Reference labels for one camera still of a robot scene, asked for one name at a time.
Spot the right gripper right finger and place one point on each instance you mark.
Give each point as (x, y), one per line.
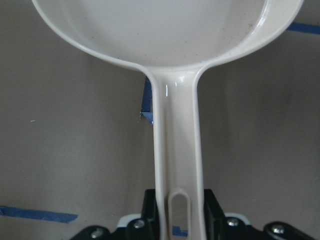
(219, 226)

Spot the white plastic dustpan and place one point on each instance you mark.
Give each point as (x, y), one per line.
(173, 42)

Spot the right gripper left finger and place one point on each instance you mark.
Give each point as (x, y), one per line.
(145, 227)

